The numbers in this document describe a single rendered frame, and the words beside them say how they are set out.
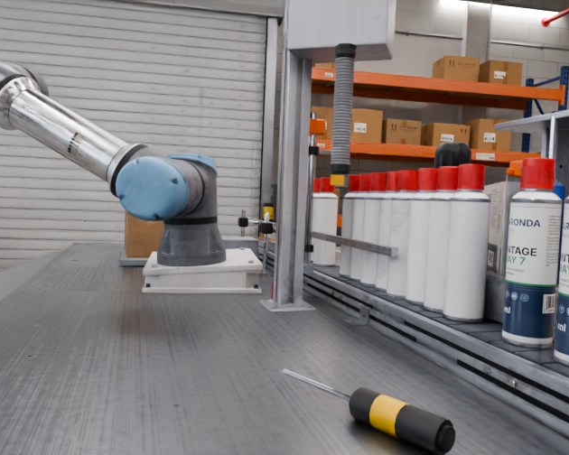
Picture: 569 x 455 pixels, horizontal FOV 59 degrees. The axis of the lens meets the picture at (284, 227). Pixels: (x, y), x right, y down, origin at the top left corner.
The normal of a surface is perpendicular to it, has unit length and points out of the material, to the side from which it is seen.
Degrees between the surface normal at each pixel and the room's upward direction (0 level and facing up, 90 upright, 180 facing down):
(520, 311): 90
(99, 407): 0
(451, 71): 91
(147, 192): 97
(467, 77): 91
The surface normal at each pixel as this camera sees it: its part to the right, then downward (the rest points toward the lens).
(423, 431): -0.71, -0.25
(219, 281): 0.18, 0.06
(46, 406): 0.04, -1.00
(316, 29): -0.32, 0.04
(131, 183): -0.10, 0.17
